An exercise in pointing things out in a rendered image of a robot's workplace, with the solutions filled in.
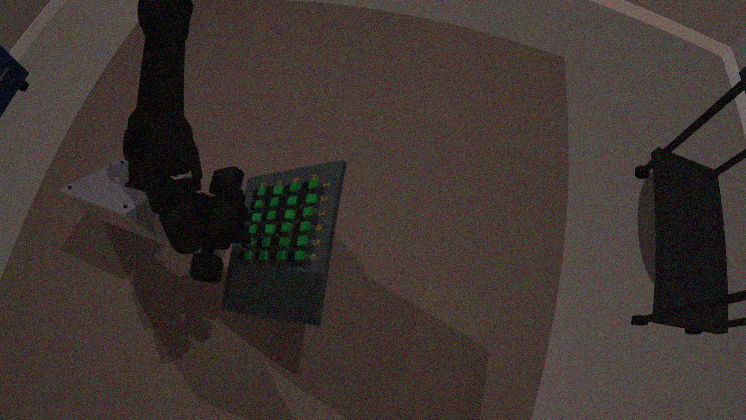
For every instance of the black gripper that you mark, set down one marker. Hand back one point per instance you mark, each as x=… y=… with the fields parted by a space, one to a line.
x=206 y=267

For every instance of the dark grey switch panel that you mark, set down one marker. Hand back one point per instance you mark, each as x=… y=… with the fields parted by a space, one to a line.
x=291 y=220

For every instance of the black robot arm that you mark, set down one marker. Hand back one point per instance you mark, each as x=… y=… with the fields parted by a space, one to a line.
x=160 y=139

